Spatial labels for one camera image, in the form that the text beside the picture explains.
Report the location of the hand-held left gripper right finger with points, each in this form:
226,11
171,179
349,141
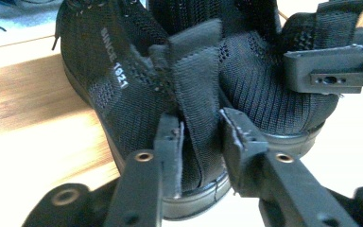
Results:
242,157

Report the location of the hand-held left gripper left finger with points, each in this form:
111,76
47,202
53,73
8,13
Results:
168,157

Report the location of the black knit shoe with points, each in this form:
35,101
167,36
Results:
132,94

